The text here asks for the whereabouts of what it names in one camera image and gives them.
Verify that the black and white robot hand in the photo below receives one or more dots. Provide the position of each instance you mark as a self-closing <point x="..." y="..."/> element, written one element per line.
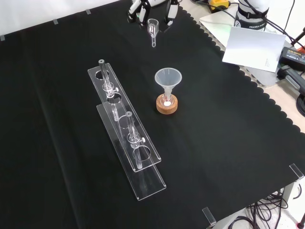
<point x="142" y="12"/>

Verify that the clear glass weighing funnel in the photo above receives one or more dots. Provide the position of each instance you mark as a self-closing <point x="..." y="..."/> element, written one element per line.
<point x="153" y="26"/>

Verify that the translucent plastic funnel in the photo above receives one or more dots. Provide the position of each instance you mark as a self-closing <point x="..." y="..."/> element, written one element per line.
<point x="168" y="78"/>

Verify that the clear acrylic funnel stand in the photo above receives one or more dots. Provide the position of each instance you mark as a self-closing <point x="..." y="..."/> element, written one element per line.
<point x="133" y="152"/>

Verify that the grey tape piece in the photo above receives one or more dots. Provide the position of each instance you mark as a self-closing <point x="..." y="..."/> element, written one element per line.
<point x="2" y="38"/>
<point x="55" y="21"/>
<point x="88" y="11"/>

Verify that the yellow stop button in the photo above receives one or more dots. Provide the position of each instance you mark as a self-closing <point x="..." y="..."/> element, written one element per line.
<point x="218" y="4"/>

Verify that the small round-bottom glass flask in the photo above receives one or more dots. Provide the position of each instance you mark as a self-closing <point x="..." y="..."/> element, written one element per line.
<point x="167" y="101"/>

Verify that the white pale board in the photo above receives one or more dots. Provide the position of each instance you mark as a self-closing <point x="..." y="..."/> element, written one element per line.
<point x="252" y="48"/>

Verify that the black table cloth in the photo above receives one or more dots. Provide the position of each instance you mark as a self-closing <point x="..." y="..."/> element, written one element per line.
<point x="71" y="133"/>

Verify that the black power adapter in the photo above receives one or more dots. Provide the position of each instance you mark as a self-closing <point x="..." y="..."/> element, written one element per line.
<point x="293" y="55"/>

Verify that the clear acrylic cloth clip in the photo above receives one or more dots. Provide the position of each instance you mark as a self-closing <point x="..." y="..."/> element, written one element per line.
<point x="297" y="172"/>
<point x="209" y="215"/>

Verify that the grey metal base plate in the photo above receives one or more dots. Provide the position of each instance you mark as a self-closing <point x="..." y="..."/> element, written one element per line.
<point x="214" y="22"/>

